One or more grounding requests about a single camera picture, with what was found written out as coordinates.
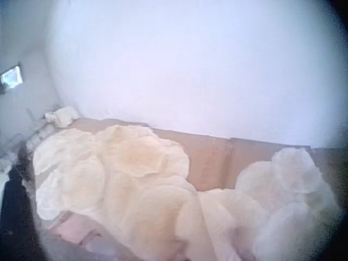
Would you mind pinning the lump of white dough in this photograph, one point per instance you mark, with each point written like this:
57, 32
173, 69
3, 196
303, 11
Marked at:
62, 116

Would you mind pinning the small wall window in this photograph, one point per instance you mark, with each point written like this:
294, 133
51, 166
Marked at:
11, 76

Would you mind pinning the pink cloth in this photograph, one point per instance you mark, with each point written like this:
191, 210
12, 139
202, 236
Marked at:
73, 231

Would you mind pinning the brown cardboard sheet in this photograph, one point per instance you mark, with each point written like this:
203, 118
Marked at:
209, 160

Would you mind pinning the spread of pale round flatbreads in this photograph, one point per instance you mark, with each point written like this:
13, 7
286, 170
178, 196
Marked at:
130, 179

